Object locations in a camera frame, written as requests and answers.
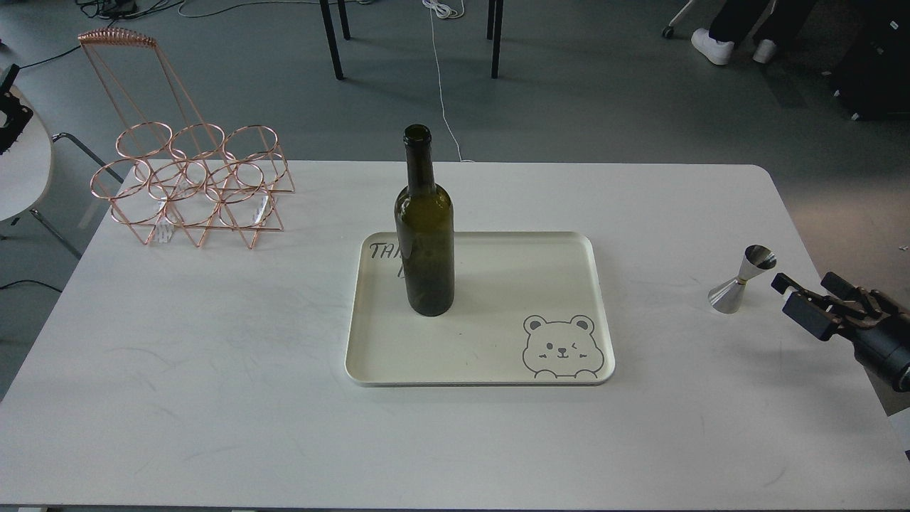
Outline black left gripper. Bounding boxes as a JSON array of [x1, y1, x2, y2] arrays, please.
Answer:
[[1, 64, 35, 154]]

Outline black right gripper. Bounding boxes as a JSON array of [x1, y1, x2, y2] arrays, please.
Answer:
[[771, 272, 909, 341]]

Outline stainless steel jigger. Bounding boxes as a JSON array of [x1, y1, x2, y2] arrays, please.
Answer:
[[707, 245, 777, 314]]

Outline dark green wine bottle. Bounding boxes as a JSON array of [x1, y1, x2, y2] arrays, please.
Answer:
[[394, 124, 455, 316]]

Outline white round side table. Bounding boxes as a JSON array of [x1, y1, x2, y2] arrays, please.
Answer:
[[1, 113, 53, 221]]

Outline white sneaker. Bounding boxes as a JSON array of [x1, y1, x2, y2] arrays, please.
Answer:
[[753, 39, 779, 65], [691, 28, 737, 67]]

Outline cream bear serving tray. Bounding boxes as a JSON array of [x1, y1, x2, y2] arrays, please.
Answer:
[[345, 231, 616, 386]]

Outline black table legs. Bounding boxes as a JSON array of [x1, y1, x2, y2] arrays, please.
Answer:
[[318, 0, 504, 80]]

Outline copper wire bottle rack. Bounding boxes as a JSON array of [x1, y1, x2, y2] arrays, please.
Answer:
[[78, 27, 296, 249]]

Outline white cable on floor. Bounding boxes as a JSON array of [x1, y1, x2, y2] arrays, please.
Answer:
[[422, 0, 474, 164]]

